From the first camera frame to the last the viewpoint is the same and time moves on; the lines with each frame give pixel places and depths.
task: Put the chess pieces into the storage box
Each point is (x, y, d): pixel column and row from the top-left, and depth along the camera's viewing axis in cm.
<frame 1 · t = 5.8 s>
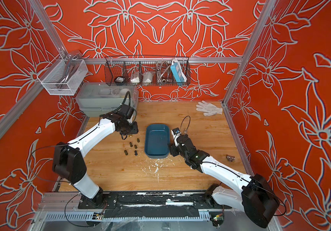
left hand: (135, 129, 87), fingers open
right hand: (169, 142, 82), fingers open
teal plastic storage box: (157, 141, 97), point 2 cm above the table
white work glove: (210, 109, 116), point 2 cm above the table
grey lidded storage container: (97, 99, 105), point 15 cm above the table
dark chess piece: (135, 147, 95), on the table
dark chess piece 2: (125, 152, 91), point 2 cm above the table
dark chess piece 3: (135, 153, 92), on the table

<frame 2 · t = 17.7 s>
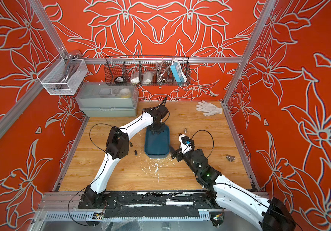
left hand: (160, 129, 98), fingers closed
right hand: (172, 141, 75), fingers open
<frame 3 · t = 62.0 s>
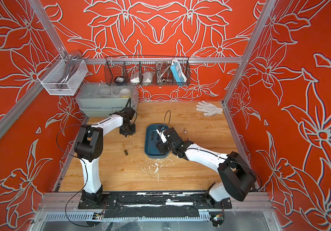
left hand: (131, 131, 100), fingers open
right hand: (156, 143, 84), fingers open
dark chess piece 3: (126, 152, 91), point 2 cm above the table
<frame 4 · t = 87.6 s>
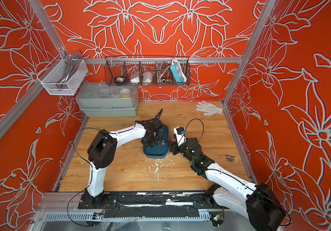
left hand: (154, 143, 94), fingers closed
right hand: (166, 138, 77), fingers open
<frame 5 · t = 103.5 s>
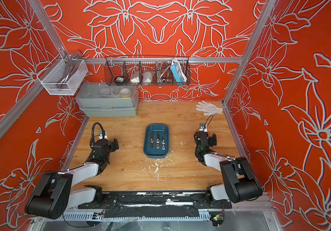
left hand: (107, 139, 90), fingers open
right hand: (204, 132, 90), fingers open
